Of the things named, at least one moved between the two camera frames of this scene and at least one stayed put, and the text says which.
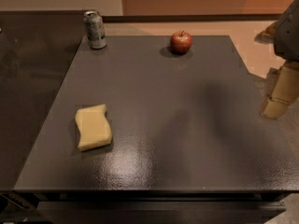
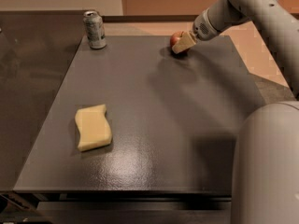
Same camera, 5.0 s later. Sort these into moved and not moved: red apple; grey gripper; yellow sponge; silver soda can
Moved: grey gripper
Not moved: silver soda can; red apple; yellow sponge
